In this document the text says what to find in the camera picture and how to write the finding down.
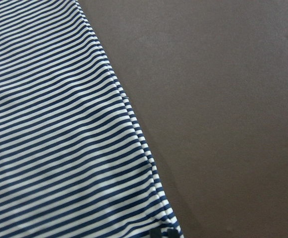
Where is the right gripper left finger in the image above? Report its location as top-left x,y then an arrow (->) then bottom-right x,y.
149,230 -> 161,238

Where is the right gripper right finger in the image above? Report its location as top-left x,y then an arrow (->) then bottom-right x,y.
167,229 -> 177,238

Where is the blue white striped polo shirt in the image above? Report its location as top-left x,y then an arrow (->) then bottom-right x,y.
0,0 -> 183,238

